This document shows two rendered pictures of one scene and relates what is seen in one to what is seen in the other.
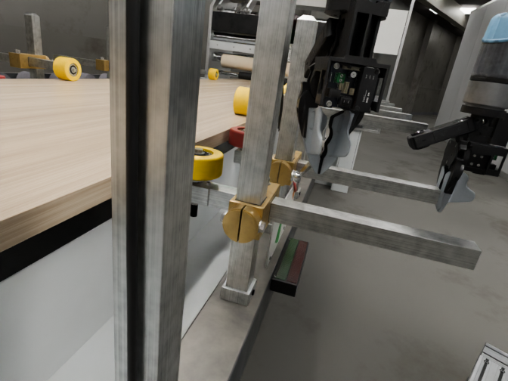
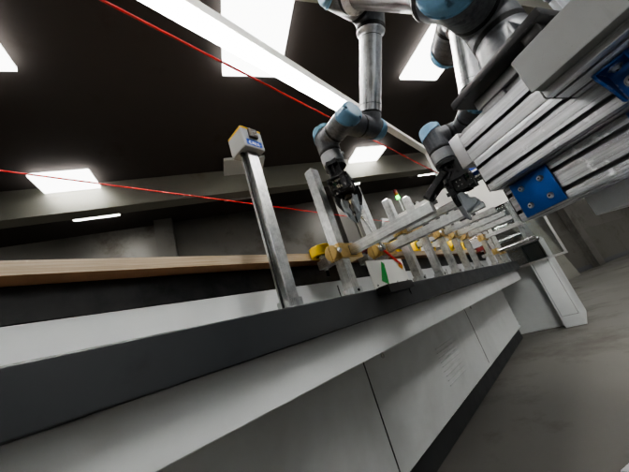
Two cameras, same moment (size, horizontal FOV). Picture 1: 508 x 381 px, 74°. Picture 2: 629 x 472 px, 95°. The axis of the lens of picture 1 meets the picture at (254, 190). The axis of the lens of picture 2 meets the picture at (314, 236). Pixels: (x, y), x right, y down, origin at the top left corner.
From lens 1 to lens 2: 67 cm
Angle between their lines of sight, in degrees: 46
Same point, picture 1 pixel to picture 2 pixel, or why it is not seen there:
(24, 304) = (261, 305)
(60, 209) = (263, 258)
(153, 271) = (266, 225)
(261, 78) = (317, 201)
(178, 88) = (259, 187)
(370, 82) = (343, 178)
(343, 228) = (376, 234)
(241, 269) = (345, 277)
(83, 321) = not seen: hidden behind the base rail
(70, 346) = not seen: hidden behind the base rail
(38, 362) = not seen: hidden behind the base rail
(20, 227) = (251, 258)
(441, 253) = (416, 214)
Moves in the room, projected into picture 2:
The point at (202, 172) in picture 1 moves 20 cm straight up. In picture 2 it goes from (319, 250) to (302, 199)
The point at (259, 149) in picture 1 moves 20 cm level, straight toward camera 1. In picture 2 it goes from (327, 223) to (292, 211)
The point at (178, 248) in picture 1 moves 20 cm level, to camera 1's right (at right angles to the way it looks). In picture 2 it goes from (272, 221) to (337, 184)
